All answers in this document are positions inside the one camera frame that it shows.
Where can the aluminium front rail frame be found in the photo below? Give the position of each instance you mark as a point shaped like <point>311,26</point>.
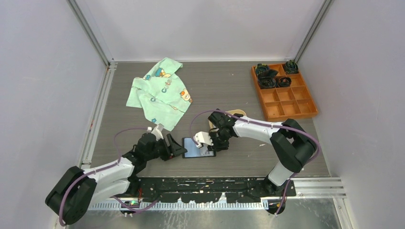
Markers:
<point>306,188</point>

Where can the orange compartment organizer box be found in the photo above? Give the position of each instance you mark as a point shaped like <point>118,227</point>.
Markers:
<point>279,104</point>

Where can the dark rolled belt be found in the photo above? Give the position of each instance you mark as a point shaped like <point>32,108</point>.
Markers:
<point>284,82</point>
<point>263,70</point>
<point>267,82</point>
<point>290,67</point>

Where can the beige oval tray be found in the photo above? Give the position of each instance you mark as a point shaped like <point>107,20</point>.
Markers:
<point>233,112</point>

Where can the dark rolled belt front right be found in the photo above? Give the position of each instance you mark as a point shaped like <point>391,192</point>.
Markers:
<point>284,82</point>

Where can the dark rolled belt back left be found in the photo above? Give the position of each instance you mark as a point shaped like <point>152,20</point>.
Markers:
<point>263,70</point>

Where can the dark rolled belt back right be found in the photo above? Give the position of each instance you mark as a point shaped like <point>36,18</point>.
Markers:
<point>290,67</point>

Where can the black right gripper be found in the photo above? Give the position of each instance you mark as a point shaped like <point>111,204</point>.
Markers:
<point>218,147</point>

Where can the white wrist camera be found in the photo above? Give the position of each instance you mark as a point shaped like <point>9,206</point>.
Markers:
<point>157,131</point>
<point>202,139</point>

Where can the green cartoon print cloth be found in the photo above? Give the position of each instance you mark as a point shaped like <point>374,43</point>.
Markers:
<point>161,94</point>

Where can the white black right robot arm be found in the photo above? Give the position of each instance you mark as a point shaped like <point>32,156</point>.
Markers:
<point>292,145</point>

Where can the dark rolled belt front left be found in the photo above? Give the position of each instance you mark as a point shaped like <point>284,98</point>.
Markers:
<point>267,82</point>

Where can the silver VIP credit card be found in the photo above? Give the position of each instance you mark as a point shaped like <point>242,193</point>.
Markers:
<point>205,152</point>

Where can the black leather card holder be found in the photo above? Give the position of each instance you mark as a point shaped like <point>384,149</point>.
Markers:
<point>193,151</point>

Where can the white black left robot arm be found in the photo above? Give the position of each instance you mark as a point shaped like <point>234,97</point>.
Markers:
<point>101,177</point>

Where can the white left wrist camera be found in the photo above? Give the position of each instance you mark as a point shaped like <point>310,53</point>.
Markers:
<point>157,131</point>

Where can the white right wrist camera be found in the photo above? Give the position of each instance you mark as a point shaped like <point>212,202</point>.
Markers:
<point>202,139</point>

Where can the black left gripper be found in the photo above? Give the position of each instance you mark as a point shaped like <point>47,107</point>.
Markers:
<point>175,149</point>

